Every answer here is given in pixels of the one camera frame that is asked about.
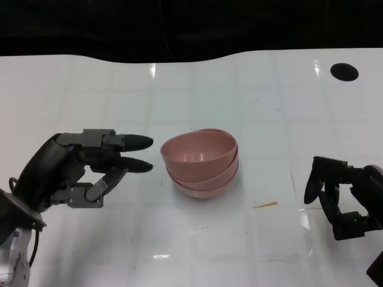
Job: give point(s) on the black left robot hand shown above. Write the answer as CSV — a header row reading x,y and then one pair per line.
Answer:
x,y
51,170

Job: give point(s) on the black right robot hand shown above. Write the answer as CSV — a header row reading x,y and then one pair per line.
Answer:
x,y
356,194

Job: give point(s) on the pink plastic bowl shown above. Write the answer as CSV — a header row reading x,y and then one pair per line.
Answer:
x,y
206,192
227,176
197,155

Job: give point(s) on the orange tape strip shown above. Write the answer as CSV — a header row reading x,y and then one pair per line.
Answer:
x,y
266,205

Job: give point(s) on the black round table grommet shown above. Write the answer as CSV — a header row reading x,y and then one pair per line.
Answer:
x,y
344,71

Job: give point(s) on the black backdrop cloth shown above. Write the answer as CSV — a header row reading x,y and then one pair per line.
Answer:
x,y
89,27

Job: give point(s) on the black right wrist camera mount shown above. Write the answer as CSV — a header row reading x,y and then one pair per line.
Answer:
x,y
376,267

